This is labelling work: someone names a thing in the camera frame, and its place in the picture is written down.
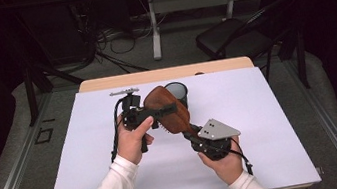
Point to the black metal stand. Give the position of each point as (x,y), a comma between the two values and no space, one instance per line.
(31,94)

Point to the black folding chair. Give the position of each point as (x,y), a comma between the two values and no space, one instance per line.
(232,39)

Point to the white table mat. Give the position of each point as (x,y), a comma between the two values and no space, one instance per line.
(258,101)

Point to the desk with white legs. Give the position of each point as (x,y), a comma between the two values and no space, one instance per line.
(189,1)

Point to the brown wooden hairbrush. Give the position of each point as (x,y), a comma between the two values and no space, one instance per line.
(177,120)

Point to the light wooden table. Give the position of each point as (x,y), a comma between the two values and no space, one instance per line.
(166,74)

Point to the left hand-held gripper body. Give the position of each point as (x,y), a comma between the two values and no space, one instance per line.
(131,110)

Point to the black mesh pen cup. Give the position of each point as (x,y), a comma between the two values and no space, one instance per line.
(180,91)

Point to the person's left hand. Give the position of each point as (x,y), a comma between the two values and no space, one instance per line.
(131,143)

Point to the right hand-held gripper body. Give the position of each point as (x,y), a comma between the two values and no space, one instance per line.
(217,131)

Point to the person's right hand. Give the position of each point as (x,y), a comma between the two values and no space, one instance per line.
(228,166)

